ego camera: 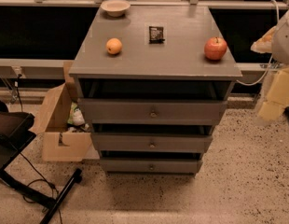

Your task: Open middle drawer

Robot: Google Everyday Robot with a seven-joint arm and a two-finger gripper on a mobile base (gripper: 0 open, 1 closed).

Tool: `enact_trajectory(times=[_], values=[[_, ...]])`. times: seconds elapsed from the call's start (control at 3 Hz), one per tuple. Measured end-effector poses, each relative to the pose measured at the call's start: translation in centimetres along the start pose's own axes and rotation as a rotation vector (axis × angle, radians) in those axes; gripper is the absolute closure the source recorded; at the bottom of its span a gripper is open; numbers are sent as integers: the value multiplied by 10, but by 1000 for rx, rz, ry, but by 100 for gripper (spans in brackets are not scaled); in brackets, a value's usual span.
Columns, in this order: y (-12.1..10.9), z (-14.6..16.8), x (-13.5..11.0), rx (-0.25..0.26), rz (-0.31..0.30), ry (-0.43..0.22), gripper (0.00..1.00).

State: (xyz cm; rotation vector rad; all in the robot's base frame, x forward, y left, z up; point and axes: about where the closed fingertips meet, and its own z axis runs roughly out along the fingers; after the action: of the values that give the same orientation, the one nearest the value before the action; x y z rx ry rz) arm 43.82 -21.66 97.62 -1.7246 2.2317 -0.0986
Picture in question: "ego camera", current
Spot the white hanging cable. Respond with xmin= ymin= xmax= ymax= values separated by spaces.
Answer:
xmin=236 ymin=0 xmax=281 ymax=87

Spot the grey bottom drawer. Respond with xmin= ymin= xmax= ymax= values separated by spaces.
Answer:
xmin=100 ymin=159 xmax=202 ymax=174

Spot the orange fruit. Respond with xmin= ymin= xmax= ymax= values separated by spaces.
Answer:
xmin=105 ymin=38 xmax=122 ymax=55

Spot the grey drawer cabinet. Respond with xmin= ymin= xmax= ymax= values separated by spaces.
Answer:
xmin=70 ymin=6 xmax=241 ymax=161

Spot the white green plush toy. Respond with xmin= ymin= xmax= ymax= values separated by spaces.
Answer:
xmin=67 ymin=103 xmax=85 ymax=126

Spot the red apple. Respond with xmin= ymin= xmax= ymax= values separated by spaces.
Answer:
xmin=204 ymin=36 xmax=227 ymax=61

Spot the black snack packet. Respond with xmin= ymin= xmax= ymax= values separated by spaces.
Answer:
xmin=149 ymin=26 xmax=165 ymax=44

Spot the black stand with legs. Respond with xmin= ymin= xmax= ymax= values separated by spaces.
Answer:
xmin=0 ymin=101 xmax=82 ymax=224

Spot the grey top drawer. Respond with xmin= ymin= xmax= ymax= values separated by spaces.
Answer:
xmin=78 ymin=98 xmax=227 ymax=125

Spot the grey drawer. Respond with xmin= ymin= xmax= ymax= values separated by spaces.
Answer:
xmin=100 ymin=159 xmax=202 ymax=174
xmin=92 ymin=133 xmax=213 ymax=153
xmin=78 ymin=98 xmax=227 ymax=125

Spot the metal railing frame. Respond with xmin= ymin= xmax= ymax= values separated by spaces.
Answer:
xmin=0 ymin=0 xmax=289 ymax=85

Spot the wall power outlet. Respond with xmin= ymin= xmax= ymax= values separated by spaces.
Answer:
xmin=12 ymin=66 xmax=25 ymax=78

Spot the black floor cable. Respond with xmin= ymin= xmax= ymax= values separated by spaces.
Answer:
xmin=19 ymin=152 xmax=64 ymax=224

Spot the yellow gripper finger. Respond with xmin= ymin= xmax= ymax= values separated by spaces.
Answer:
xmin=257 ymin=66 xmax=289 ymax=122

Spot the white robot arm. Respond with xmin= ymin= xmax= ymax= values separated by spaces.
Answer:
xmin=251 ymin=10 xmax=289 ymax=123

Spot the cardboard box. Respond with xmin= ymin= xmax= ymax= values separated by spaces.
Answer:
xmin=31 ymin=62 xmax=92 ymax=161

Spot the beige bowl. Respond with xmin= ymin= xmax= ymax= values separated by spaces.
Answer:
xmin=101 ymin=0 xmax=131 ymax=18

